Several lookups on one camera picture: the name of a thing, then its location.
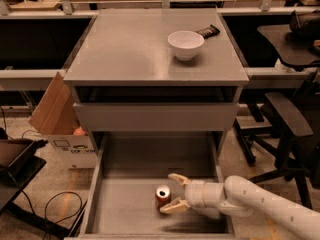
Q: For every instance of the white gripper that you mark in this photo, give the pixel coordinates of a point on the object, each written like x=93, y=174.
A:
x=193, y=192

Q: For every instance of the red coke can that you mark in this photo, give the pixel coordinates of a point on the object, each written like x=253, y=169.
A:
x=162, y=196

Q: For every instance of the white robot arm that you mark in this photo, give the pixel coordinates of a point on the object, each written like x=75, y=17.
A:
x=237, y=196

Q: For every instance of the open grey middle drawer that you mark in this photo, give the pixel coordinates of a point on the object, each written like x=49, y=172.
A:
x=122, y=202

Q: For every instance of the grey top drawer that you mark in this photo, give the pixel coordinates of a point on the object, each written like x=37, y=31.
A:
x=156, y=117

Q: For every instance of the grey drawer cabinet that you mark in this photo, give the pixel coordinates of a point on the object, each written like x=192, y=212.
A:
x=126, y=59

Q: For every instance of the white cardboard box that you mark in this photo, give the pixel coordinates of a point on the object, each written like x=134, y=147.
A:
x=75, y=151

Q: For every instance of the black office chair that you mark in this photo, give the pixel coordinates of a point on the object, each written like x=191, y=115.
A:
x=292, y=137

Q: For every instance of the brown cardboard flap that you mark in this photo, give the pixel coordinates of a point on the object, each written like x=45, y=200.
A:
x=54, y=115

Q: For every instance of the white bowl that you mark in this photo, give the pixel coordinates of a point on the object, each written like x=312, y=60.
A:
x=185, y=44

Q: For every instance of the black equipment on left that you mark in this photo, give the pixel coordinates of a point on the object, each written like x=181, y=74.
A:
x=18, y=166

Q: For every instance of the black snack bar packet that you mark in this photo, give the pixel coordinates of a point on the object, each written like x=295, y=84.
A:
x=208, y=32

